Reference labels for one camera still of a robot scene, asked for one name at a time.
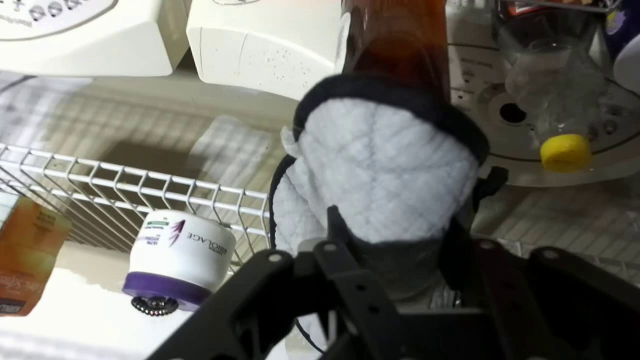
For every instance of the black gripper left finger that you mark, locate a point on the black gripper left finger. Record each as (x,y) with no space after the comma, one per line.
(286,312)

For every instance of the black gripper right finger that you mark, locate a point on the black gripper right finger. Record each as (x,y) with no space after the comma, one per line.
(546,306)

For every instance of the white quilted oven mitt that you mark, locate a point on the white quilted oven mitt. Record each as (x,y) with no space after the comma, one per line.
(380,167)

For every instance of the brown glass bottle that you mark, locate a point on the brown glass bottle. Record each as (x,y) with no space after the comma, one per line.
(401,46)

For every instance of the clear bottle yellow cap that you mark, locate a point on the clear bottle yellow cap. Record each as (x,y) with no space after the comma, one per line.
(553,87)

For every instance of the white jar purple lid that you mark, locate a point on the white jar purple lid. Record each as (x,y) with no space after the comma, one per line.
(181,253)

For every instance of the orange cardboard box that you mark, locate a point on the orange cardboard box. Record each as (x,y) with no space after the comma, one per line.
(26,260)

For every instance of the blue and white can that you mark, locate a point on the blue and white can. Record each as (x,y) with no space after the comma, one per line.
(625,33)

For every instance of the white dryer machine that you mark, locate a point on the white dryer machine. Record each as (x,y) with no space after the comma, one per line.
(100,46)

